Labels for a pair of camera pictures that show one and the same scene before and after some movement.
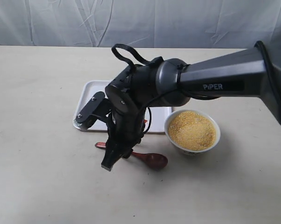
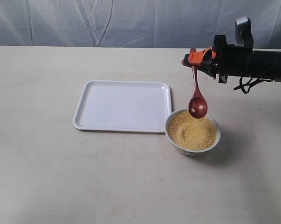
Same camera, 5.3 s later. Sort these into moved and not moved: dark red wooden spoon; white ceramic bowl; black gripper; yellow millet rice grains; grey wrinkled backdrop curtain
Moved: dark red wooden spoon; black gripper
Not moved: yellow millet rice grains; white ceramic bowl; grey wrinkled backdrop curtain
